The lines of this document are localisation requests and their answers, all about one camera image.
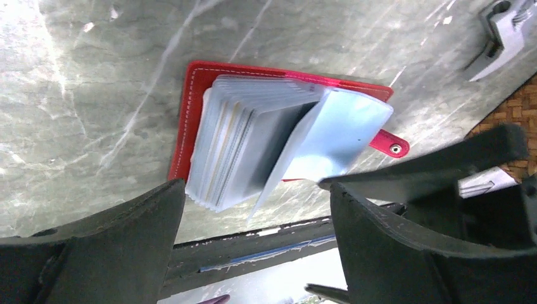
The white cards stack in basket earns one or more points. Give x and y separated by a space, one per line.
485 182

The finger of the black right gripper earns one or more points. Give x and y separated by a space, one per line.
424 175

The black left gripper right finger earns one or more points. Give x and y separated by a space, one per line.
389 259

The red handled adjustable wrench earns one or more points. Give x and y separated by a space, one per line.
508 24

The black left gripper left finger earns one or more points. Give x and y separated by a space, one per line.
119 255

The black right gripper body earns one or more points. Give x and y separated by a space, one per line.
505 218

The red card holder wallet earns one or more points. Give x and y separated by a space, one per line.
244 129

